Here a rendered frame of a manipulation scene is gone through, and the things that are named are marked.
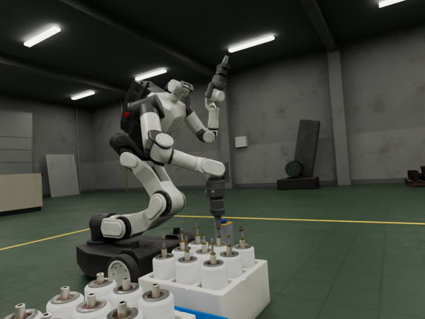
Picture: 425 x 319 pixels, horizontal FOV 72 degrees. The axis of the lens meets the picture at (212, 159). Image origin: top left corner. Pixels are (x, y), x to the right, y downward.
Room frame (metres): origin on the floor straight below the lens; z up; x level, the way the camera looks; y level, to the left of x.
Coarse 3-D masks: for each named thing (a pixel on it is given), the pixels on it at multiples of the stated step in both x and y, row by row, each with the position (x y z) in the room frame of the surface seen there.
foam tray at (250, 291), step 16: (256, 272) 1.19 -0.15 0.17; (144, 288) 1.15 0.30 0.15; (160, 288) 1.11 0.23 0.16; (176, 288) 1.07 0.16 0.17; (192, 288) 1.04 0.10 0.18; (224, 288) 1.02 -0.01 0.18; (240, 288) 1.07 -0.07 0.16; (256, 288) 1.18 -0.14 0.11; (176, 304) 1.07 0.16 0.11; (192, 304) 1.03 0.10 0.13; (208, 304) 1.00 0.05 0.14; (224, 304) 0.97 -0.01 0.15; (240, 304) 1.07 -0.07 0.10; (256, 304) 1.18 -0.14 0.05
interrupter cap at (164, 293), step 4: (148, 292) 0.84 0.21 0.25; (160, 292) 0.84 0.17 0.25; (164, 292) 0.83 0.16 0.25; (168, 292) 0.83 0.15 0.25; (144, 296) 0.81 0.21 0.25; (148, 296) 0.81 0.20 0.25; (160, 296) 0.81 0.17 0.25; (164, 296) 0.81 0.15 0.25; (144, 300) 0.79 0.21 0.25; (148, 300) 0.79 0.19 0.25; (152, 300) 0.79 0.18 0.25; (156, 300) 0.79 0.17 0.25; (160, 300) 0.79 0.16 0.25
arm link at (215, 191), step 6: (210, 192) 1.30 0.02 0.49; (216, 192) 1.29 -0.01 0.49; (222, 192) 1.30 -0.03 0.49; (210, 198) 1.35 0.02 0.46; (216, 198) 1.31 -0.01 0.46; (222, 198) 1.31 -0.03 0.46; (210, 204) 1.36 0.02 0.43; (216, 204) 1.29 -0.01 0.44; (222, 204) 1.29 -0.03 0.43; (210, 210) 1.36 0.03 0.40; (216, 210) 1.27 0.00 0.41; (222, 210) 1.28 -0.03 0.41
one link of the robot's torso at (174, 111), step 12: (132, 84) 1.54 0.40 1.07; (144, 84) 1.58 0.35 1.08; (132, 96) 1.56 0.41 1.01; (144, 96) 1.54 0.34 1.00; (168, 96) 1.65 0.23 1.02; (168, 108) 1.50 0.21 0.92; (180, 108) 1.62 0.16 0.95; (120, 120) 1.61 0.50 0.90; (132, 120) 1.59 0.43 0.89; (168, 120) 1.53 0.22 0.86; (180, 120) 1.67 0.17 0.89; (132, 132) 1.61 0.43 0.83; (168, 132) 1.60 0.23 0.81
